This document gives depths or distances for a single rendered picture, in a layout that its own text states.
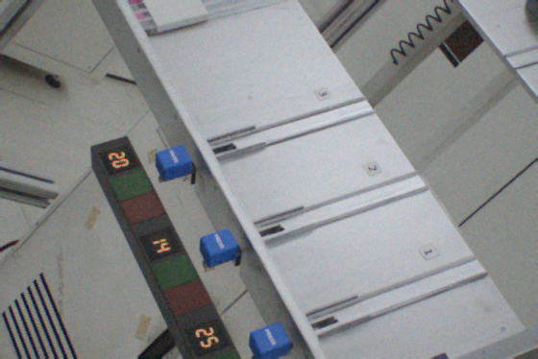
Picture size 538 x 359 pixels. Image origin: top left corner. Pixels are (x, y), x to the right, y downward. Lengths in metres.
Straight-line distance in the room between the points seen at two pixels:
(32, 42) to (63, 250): 0.94
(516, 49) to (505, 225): 1.84
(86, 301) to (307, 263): 0.64
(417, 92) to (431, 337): 2.35
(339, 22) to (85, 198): 0.47
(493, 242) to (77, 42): 1.28
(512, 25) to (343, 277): 0.42
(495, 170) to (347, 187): 2.07
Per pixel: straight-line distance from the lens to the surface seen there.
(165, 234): 1.03
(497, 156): 3.13
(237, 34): 1.20
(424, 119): 3.27
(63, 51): 2.57
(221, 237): 1.01
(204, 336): 0.97
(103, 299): 1.58
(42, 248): 1.69
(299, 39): 1.21
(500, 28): 1.28
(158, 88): 1.14
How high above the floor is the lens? 1.12
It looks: 20 degrees down
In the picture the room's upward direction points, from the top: 46 degrees clockwise
